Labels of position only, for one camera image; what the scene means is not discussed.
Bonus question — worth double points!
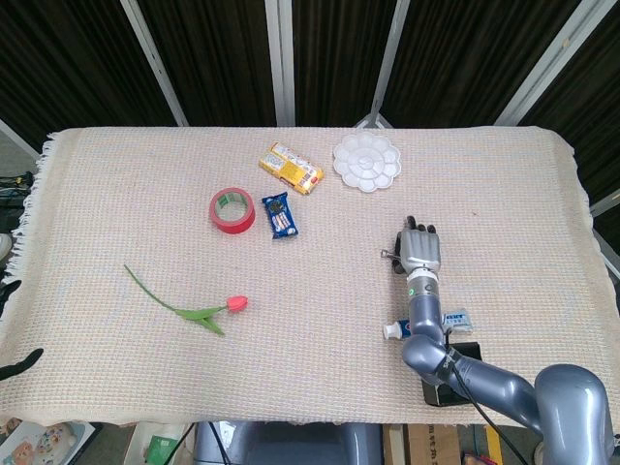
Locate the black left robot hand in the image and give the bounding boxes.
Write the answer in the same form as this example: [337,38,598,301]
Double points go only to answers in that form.
[0,347,45,382]

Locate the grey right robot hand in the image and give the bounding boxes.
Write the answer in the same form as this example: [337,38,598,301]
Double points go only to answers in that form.
[390,215,443,278]

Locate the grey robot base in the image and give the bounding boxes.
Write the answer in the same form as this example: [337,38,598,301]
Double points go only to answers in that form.
[193,419,384,465]

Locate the blue Crest toothpaste tube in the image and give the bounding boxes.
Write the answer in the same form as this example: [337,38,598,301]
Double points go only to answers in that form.
[382,309,474,342]

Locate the illustrated picture book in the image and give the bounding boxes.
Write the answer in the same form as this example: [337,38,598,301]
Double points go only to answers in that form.
[0,418,98,465]

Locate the white flower-shaped paint palette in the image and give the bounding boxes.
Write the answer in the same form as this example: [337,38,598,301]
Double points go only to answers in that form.
[332,132,403,194]

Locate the beige woven tablecloth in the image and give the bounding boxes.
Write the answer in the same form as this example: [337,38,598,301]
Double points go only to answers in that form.
[0,125,620,427]

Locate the blue cookie packet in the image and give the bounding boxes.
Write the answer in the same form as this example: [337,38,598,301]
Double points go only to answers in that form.
[262,192,300,240]

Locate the black box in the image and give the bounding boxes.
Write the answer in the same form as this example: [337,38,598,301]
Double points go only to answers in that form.
[421,341,483,407]

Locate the yellow biscuit packet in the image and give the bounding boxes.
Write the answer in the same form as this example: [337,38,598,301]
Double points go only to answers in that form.
[258,140,325,197]

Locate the green packet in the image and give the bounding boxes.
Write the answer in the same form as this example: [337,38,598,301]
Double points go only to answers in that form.
[147,434,179,465]

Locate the red tape roll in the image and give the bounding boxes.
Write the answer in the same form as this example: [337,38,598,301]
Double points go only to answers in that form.
[209,186,257,235]

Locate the pink artificial tulip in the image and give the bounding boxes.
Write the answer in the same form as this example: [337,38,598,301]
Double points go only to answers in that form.
[123,263,250,337]

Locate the brown cardboard box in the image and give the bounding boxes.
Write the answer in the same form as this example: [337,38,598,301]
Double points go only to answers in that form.
[382,423,461,465]

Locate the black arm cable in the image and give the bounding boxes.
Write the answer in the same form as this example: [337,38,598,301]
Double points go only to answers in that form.
[443,348,534,465]

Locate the white frame bar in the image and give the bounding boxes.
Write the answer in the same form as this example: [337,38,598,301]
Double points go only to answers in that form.
[0,118,43,159]
[588,188,620,282]

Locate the white frame post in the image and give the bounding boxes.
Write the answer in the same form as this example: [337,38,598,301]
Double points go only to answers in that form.
[119,0,190,128]
[263,0,296,127]
[356,0,413,131]
[493,0,620,126]

